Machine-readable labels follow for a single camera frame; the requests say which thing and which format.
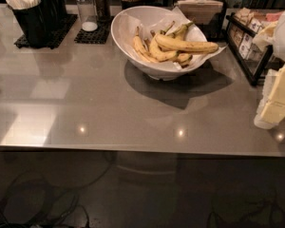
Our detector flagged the black rubber mat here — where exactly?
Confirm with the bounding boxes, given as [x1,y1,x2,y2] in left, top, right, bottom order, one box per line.
[74,18,112,45]
[14,14,78,49]

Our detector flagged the black cutlery holder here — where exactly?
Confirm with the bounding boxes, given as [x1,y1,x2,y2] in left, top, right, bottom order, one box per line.
[6,0,48,48]
[40,0,67,31]

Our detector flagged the brown napkin dispenser box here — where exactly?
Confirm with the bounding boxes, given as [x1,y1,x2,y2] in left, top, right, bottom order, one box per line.
[174,0,226,41]

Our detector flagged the middle curved yellow banana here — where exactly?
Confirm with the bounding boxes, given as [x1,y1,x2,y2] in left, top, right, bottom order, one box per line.
[149,30,178,62]

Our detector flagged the small lower right banana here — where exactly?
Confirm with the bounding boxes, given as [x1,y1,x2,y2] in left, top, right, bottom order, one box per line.
[176,53,193,67]

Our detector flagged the white ceramic bowl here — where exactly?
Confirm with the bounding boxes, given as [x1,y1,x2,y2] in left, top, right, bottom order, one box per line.
[110,5,213,82]

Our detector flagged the rear black cutlery holder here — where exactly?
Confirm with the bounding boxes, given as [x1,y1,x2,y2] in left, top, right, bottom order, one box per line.
[40,0,67,31]

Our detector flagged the greenish banana at back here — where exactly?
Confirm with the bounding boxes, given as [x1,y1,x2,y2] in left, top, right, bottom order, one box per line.
[168,21,194,40]

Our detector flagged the black rubber mat middle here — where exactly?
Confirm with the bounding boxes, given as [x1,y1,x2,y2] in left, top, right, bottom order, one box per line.
[74,18,112,45]

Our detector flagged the black wire condiment rack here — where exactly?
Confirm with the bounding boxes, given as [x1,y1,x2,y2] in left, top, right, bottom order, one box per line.
[223,12,282,86]

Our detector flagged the front black cutlery holder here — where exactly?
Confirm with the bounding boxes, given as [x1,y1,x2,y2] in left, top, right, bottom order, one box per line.
[6,0,48,48]

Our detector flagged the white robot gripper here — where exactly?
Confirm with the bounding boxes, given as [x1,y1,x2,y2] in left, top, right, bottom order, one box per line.
[253,10,285,105]

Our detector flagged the white paper bowl liner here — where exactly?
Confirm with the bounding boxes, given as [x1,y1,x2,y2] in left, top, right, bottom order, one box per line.
[117,6,228,71]

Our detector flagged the dark pepper shaker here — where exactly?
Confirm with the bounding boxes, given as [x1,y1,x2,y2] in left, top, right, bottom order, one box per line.
[94,0,111,22]

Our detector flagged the clear salt shaker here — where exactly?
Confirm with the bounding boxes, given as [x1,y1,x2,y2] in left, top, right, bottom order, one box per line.
[76,0,98,32]

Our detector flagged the black rubber mat left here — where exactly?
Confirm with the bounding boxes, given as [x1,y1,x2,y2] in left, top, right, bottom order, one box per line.
[14,14,78,49]

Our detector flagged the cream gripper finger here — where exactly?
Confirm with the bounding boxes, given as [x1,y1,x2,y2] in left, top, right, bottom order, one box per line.
[254,100,285,129]

